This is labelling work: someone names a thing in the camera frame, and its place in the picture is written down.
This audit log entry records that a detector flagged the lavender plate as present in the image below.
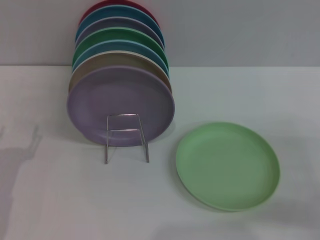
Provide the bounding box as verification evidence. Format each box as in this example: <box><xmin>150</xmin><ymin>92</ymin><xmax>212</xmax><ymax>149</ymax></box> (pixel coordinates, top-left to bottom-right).
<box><xmin>66</xmin><ymin>65</ymin><xmax>176</xmax><ymax>147</ymax></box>

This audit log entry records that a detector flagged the maroon plate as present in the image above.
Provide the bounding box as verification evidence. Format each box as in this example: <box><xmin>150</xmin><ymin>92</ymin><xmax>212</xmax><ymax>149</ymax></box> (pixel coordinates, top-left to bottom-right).
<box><xmin>78</xmin><ymin>0</ymin><xmax>159</xmax><ymax>26</ymax></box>

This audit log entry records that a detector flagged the light green plate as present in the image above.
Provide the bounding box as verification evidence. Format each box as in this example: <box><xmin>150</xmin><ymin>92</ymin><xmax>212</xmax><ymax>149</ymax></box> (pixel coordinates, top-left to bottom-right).
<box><xmin>174</xmin><ymin>121</ymin><xmax>283</xmax><ymax>214</ymax></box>

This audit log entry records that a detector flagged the beige plate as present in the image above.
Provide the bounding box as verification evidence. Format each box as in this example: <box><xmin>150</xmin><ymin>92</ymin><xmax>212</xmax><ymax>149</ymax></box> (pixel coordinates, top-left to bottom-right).
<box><xmin>68</xmin><ymin>50</ymin><xmax>173</xmax><ymax>96</ymax></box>

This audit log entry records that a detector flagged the grey purple plate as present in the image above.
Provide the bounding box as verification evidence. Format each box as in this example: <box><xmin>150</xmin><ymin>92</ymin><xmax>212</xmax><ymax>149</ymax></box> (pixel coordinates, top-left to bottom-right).
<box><xmin>74</xmin><ymin>16</ymin><xmax>165</xmax><ymax>50</ymax></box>

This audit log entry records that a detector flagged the teal blue plate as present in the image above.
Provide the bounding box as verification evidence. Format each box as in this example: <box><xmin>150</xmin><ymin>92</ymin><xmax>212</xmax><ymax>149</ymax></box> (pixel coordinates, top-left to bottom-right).
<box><xmin>74</xmin><ymin>4</ymin><xmax>164</xmax><ymax>43</ymax></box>

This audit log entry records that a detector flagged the dark green plate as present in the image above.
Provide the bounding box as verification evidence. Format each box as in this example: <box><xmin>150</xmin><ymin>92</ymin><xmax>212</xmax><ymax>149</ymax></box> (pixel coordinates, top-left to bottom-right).
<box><xmin>72</xmin><ymin>27</ymin><xmax>168</xmax><ymax>66</ymax></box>

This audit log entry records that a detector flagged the light blue plate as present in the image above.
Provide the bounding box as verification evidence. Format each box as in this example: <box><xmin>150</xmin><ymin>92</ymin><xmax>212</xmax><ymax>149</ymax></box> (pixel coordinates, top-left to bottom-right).
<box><xmin>71</xmin><ymin>39</ymin><xmax>170</xmax><ymax>76</ymax></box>

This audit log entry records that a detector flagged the metal wire plate rack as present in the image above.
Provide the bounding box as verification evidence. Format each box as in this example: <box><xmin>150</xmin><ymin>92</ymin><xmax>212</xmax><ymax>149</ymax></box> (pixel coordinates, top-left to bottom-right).
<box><xmin>104</xmin><ymin>113</ymin><xmax>150</xmax><ymax>165</ymax></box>

